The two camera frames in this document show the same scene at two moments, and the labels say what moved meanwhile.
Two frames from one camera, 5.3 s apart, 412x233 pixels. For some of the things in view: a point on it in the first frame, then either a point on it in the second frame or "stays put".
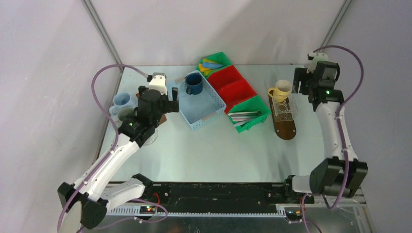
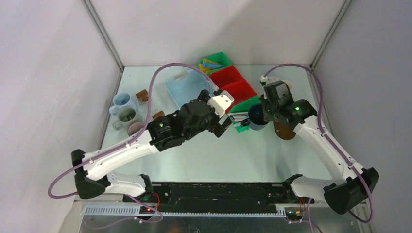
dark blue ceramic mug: [194, 81] to [256, 120]
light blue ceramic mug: [120, 100] stays put
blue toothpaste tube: [212, 65] stays put
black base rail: [222, 197] stays put
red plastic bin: [231, 87] stays put
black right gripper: [300, 74] to [265, 100]
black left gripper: [171, 106] to [218, 128]
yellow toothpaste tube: [205, 70] stays put
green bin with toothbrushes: [255, 104] stays put
